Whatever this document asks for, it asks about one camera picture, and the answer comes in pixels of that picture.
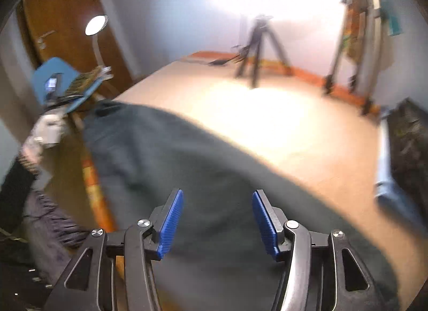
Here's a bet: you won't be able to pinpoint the person's left forearm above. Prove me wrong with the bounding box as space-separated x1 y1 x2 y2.
0 137 44 231

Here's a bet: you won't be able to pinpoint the colourful hanging cloth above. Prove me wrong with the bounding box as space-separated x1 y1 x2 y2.
341 6 363 60

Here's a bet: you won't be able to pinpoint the tall grey tripod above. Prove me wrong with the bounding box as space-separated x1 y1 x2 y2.
323 0 385 116

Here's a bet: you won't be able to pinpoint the beige mat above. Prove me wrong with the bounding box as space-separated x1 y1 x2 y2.
112 58 428 311

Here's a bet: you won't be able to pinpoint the teal hanging tag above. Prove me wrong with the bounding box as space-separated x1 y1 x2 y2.
384 0 403 35

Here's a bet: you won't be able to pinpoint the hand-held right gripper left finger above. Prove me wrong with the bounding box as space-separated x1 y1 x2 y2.
43 189 184 311

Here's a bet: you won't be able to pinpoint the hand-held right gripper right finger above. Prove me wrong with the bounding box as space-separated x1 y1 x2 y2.
252 189 385 311

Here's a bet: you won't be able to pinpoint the person's striped clothing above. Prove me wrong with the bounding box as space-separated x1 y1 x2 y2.
23 194 97 285

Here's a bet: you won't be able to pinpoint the folded blue cloth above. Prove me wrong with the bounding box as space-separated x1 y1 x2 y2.
374 113 428 228

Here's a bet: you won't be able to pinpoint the dark green pants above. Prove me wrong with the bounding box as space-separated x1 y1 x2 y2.
82 100 402 311

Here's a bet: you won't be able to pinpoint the black cable with switch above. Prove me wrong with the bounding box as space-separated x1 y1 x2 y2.
209 13 250 66

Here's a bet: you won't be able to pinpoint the white desk lamp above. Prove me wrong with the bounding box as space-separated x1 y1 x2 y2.
85 15 112 71

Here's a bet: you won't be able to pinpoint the small black tripod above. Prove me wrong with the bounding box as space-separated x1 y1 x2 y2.
234 15 293 89

